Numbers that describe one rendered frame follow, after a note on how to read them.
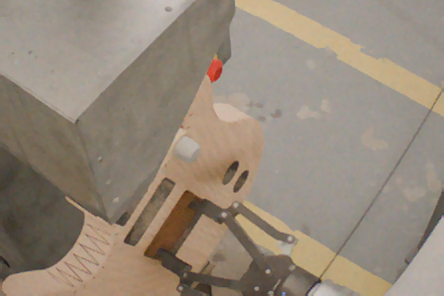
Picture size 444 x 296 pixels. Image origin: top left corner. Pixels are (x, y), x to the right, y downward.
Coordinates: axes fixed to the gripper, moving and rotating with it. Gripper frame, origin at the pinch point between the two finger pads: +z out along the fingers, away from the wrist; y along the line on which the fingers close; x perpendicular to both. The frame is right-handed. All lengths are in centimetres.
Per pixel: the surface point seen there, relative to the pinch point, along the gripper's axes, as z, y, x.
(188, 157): -4.1, 7.7, 19.3
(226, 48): 17.8, 28.0, -20.5
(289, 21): 61, 73, -143
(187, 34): -9.6, 14.1, 43.4
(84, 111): -10, 6, 50
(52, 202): 35.2, -10.2, -29.0
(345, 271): -5, 8, -117
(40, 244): 35, -19, -33
